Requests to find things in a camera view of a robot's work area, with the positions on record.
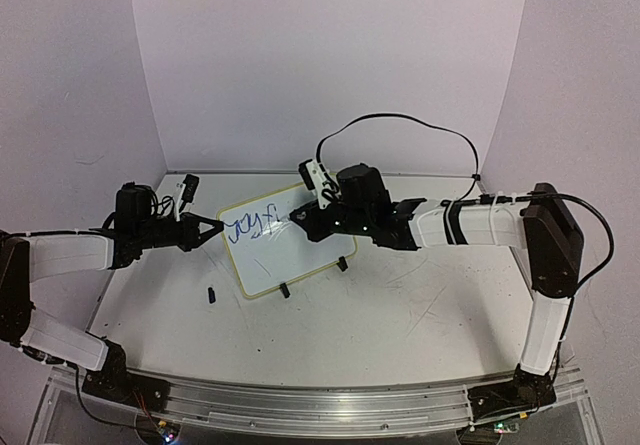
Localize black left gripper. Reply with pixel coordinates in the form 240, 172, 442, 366
134, 210, 224, 250

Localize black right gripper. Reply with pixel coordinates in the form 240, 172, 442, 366
288, 199, 369, 243

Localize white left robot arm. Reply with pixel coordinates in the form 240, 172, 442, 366
1, 175, 225, 402

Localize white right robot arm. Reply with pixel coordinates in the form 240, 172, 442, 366
289, 160, 584, 376

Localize yellow-framed whiteboard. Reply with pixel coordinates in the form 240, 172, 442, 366
217, 182, 358, 299

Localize black whiteboard stand foot right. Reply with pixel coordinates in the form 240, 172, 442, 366
337, 256, 348, 272

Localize black whiteboard stand foot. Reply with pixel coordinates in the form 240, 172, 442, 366
337, 256, 348, 272
279, 283, 291, 299

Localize black whiteboard stand foot left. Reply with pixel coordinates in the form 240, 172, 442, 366
279, 283, 291, 299

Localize left circuit board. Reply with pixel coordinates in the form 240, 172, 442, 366
135, 416, 180, 445

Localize circuit board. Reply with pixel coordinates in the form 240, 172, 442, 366
135, 416, 180, 445
493, 417, 522, 435

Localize right circuit board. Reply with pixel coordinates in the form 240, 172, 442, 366
493, 417, 522, 435

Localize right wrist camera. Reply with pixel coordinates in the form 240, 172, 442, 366
298, 159, 340, 210

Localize black right camera cable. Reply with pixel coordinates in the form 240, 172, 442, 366
316, 111, 482, 201

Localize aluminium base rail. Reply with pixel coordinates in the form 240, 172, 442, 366
50, 367, 597, 438

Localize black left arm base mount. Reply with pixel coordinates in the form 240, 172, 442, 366
81, 340, 170, 413

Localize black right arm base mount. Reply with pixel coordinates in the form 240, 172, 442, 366
468, 367, 556, 423

